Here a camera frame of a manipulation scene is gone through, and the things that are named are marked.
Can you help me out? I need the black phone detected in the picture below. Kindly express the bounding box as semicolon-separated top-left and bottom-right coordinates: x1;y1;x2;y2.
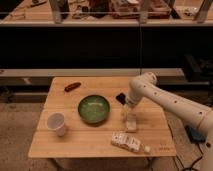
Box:
116;93;125;105

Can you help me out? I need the blue power box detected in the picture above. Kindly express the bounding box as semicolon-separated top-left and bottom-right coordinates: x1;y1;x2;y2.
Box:
185;126;205;143

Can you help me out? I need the brown sausage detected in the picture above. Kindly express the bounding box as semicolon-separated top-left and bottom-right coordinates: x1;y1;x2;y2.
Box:
64;82;81;92

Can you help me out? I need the wooden folding table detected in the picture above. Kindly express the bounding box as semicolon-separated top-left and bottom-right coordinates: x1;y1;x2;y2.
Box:
28;77;176;158

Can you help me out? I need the long background shelf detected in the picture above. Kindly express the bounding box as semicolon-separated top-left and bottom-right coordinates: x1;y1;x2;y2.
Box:
0;0;213;27

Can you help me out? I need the green ceramic bowl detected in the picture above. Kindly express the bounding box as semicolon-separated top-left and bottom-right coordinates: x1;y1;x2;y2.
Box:
78;95;110;124

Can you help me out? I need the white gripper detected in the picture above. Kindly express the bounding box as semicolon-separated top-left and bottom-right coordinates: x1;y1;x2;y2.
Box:
120;104;137;132

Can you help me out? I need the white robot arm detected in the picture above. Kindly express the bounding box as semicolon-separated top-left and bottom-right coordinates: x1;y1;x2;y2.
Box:
122;72;213;171

